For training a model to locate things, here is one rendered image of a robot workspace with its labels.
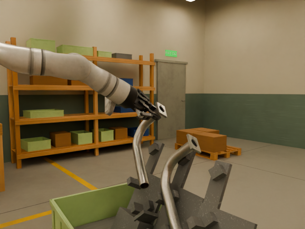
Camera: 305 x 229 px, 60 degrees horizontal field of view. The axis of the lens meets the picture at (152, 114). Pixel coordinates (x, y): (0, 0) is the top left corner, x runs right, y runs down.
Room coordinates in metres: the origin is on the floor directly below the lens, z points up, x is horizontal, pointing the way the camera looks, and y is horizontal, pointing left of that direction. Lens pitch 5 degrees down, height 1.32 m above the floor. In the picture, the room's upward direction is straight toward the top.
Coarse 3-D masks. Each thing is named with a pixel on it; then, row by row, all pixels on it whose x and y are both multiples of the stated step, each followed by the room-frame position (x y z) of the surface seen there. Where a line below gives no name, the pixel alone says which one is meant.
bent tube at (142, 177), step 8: (160, 104) 0.93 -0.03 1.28; (160, 112) 0.89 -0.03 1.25; (144, 120) 0.93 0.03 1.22; (152, 120) 0.92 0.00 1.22; (144, 128) 0.93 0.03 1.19; (136, 136) 0.92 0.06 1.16; (136, 144) 0.90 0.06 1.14; (136, 152) 0.88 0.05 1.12; (136, 160) 0.85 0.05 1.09; (136, 168) 0.83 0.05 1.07; (144, 168) 0.83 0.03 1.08; (144, 176) 0.79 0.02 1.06; (144, 184) 0.80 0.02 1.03
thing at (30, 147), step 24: (48, 48) 4.81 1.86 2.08; (72, 48) 5.11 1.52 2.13; (96, 48) 5.36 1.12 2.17; (96, 96) 5.35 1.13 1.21; (24, 120) 4.46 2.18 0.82; (48, 120) 4.71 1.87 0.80; (72, 120) 4.98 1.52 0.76; (96, 120) 5.34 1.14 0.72; (24, 144) 4.69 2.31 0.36; (48, 144) 4.79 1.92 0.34; (72, 144) 5.17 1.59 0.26; (96, 144) 5.29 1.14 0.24
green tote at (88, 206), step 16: (96, 192) 0.94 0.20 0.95; (112, 192) 0.97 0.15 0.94; (128, 192) 1.01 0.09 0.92; (64, 208) 0.87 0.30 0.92; (80, 208) 0.90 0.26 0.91; (96, 208) 0.94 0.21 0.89; (112, 208) 0.97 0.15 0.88; (160, 208) 1.02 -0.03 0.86; (64, 224) 0.70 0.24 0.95; (80, 224) 0.90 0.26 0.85
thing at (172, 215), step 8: (192, 136) 0.78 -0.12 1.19; (184, 144) 0.77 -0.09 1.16; (192, 144) 0.75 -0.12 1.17; (176, 152) 0.78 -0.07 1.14; (184, 152) 0.77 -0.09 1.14; (200, 152) 0.75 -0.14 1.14; (168, 160) 0.79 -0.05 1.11; (176, 160) 0.78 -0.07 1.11; (168, 168) 0.79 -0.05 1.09; (168, 176) 0.78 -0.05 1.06; (160, 184) 0.77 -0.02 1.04; (168, 184) 0.76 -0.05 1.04; (168, 192) 0.74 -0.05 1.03; (168, 200) 0.72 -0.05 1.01; (168, 208) 0.70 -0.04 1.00; (168, 216) 0.69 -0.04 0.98; (176, 216) 0.68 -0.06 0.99; (176, 224) 0.66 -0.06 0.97
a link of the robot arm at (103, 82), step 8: (96, 72) 0.79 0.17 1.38; (104, 72) 0.78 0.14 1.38; (80, 80) 0.80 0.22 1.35; (88, 80) 0.80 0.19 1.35; (96, 80) 0.77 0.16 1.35; (104, 80) 0.78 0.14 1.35; (112, 80) 0.79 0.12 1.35; (96, 88) 0.78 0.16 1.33; (104, 88) 0.78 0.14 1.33; (112, 88) 0.79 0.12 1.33
